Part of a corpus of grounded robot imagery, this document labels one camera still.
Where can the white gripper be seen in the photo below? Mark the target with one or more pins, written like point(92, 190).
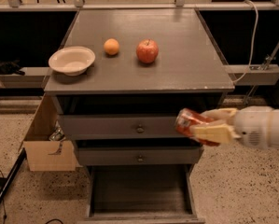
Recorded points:
point(253, 126)

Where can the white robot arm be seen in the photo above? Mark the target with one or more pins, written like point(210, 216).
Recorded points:
point(272, 132)

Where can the grey middle drawer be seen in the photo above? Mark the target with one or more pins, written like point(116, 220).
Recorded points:
point(100, 156)

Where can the grey wooden drawer cabinet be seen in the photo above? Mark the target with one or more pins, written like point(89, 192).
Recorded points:
point(187, 72)

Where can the grey open bottom drawer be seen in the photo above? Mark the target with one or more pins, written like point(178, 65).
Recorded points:
point(141, 194)

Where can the grey top drawer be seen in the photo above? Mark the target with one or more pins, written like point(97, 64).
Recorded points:
point(88, 127)

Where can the red apple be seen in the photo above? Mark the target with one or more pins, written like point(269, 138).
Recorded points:
point(147, 51)

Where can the orange fruit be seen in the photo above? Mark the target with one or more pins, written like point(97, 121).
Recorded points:
point(111, 46)

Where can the white bowl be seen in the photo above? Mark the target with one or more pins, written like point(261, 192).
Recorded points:
point(72, 61)

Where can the cardboard box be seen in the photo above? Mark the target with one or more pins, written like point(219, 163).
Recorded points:
point(45, 147)

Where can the black bag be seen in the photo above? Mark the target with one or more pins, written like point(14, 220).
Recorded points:
point(10, 67)

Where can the black floor bar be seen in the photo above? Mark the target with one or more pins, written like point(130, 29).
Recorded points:
point(5, 182)

